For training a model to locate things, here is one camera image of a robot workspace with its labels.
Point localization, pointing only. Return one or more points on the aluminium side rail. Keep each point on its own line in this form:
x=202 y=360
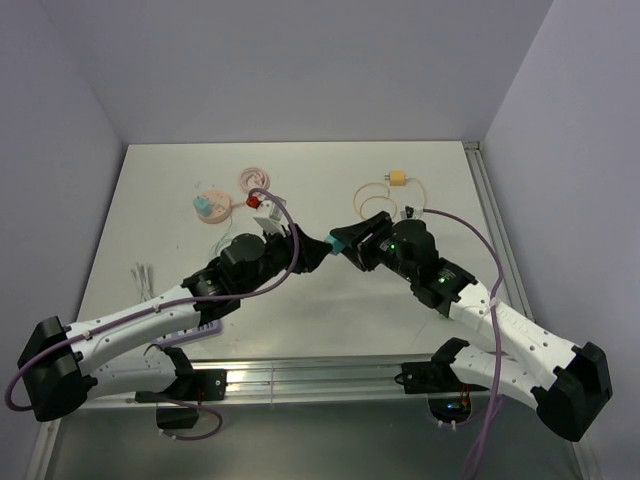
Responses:
x=494 y=220

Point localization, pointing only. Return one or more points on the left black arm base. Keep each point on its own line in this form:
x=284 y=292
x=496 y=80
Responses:
x=181 y=407

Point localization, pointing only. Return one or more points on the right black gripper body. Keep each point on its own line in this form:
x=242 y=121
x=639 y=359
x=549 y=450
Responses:
x=382 y=240

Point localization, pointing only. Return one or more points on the aluminium front rail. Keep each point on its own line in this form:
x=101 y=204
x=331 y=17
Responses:
x=311 y=380

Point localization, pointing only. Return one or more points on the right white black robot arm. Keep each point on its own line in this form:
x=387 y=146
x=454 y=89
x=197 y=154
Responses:
x=566 y=384

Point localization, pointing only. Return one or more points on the teal charger plug with cable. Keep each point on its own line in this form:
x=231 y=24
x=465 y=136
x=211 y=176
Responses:
x=202 y=205

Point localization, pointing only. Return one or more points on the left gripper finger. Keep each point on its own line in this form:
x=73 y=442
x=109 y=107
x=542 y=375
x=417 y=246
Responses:
x=304 y=241
x=311 y=256

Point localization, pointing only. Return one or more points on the blue adapter plug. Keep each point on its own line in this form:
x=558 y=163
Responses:
x=334 y=246

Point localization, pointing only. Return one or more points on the round pink power strip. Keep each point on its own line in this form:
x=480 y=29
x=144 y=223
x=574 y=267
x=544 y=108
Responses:
x=222 y=206

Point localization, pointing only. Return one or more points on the yellow charger plug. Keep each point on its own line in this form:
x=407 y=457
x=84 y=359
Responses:
x=396 y=178

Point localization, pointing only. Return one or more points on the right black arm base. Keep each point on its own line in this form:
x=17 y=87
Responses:
x=449 y=399

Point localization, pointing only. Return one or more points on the purple power strip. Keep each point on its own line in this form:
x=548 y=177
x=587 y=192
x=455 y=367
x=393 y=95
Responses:
x=190 y=335

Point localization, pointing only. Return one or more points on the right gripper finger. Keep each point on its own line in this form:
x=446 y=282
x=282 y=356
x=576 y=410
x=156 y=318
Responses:
x=359 y=232
x=360 y=255

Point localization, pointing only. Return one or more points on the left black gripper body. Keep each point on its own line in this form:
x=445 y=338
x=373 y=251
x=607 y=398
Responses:
x=278 y=254

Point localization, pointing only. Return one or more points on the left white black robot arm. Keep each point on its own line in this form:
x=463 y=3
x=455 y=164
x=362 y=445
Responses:
x=61 y=366

